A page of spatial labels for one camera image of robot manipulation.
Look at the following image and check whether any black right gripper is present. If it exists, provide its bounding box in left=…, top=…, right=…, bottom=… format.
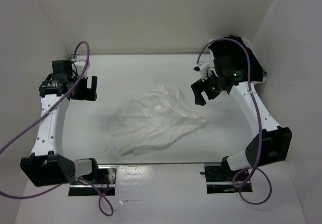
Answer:
left=191, top=70, right=225, bottom=106

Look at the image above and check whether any white skirt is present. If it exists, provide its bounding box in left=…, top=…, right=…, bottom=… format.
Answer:
left=109, top=85, right=207, bottom=156

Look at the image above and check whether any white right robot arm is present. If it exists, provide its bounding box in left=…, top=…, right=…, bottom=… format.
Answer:
left=191, top=56, right=292, bottom=180

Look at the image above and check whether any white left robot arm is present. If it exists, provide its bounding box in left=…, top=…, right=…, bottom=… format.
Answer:
left=20, top=60, right=100, bottom=187

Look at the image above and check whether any white plastic tray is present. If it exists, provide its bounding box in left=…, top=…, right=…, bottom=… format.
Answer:
left=207, top=38, right=268, bottom=86

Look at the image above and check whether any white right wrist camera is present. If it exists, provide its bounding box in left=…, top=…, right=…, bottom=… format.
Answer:
left=193, top=61, right=213, bottom=81

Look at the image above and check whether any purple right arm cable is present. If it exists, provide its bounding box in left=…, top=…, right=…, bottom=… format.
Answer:
left=196, top=38, right=273, bottom=205

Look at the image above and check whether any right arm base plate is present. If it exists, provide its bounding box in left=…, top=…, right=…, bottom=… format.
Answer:
left=200, top=163, right=239, bottom=194

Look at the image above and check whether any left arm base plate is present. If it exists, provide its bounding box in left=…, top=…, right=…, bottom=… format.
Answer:
left=68, top=165, right=117, bottom=197

